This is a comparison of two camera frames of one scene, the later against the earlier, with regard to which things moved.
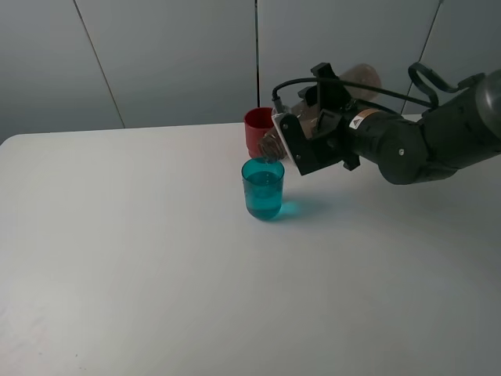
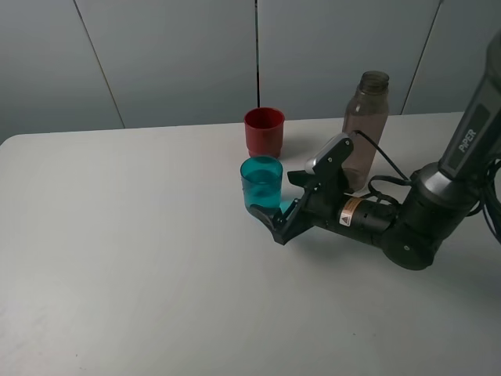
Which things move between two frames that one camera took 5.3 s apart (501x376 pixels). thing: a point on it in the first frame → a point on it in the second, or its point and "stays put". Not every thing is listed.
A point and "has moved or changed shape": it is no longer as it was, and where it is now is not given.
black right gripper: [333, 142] → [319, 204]
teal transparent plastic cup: [263, 183] stays put
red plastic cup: [258, 121] stays put
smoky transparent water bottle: [302, 115] has moved or changed shape
